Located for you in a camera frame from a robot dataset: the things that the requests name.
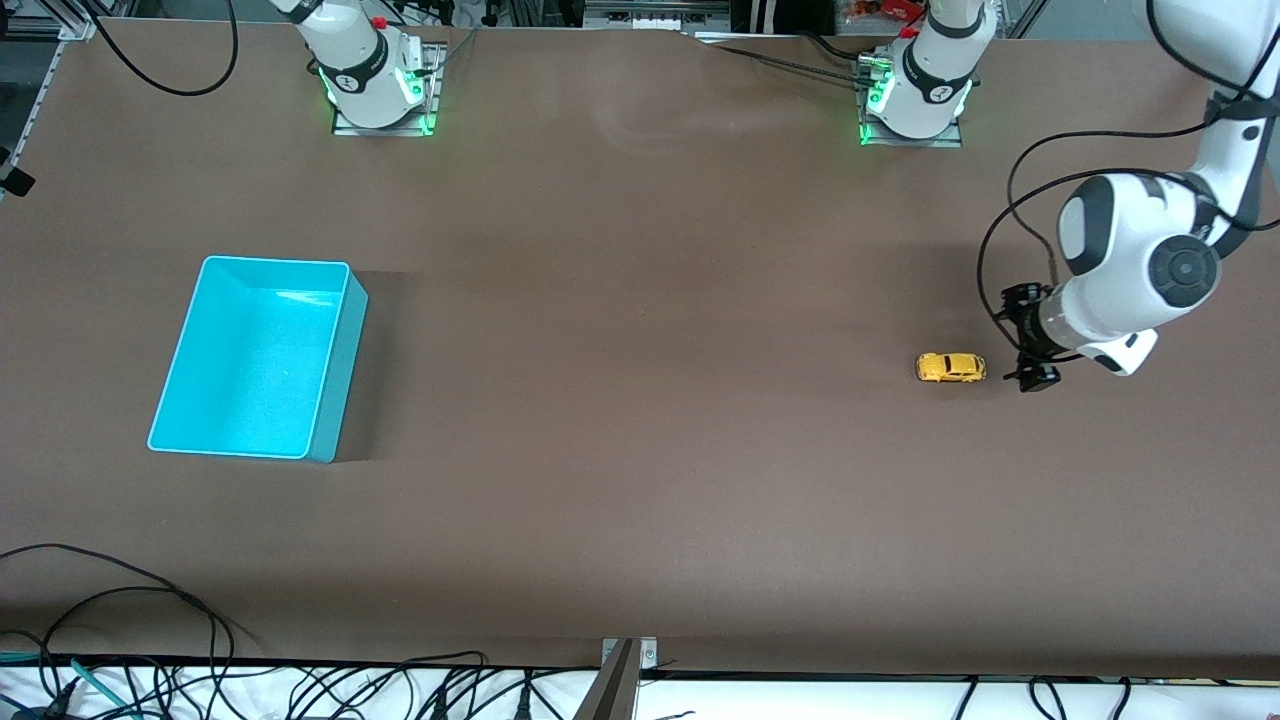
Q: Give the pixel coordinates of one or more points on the yellow beetle toy car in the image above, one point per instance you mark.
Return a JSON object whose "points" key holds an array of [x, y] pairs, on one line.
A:
{"points": [[948, 368]]}

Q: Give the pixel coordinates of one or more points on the aluminium side rail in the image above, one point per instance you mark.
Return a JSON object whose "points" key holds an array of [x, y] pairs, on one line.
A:
{"points": [[36, 105]]}

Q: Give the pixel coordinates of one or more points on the red packet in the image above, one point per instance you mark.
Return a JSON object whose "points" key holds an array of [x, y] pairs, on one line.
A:
{"points": [[890, 8]]}

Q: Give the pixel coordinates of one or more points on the black power plug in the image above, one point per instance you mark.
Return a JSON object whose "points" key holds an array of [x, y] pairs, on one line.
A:
{"points": [[437, 706], [522, 706]]}

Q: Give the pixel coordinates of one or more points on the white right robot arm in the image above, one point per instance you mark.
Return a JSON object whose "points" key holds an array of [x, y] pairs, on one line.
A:
{"points": [[365, 65]]}

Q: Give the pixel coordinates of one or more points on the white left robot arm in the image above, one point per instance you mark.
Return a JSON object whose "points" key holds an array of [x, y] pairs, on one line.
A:
{"points": [[1130, 270]]}

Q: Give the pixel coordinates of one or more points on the aluminium frame profile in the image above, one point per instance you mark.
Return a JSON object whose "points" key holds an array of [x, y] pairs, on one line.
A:
{"points": [[650, 10], [70, 25]]}

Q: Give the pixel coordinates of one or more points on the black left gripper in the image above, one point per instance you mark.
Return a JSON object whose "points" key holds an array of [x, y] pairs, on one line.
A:
{"points": [[1030, 322]]}

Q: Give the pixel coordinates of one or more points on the metal table edge bracket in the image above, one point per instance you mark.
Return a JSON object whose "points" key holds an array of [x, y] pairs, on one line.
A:
{"points": [[615, 690]]}

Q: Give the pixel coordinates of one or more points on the turquoise plastic bin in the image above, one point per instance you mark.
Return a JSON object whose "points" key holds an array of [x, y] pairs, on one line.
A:
{"points": [[255, 370]]}

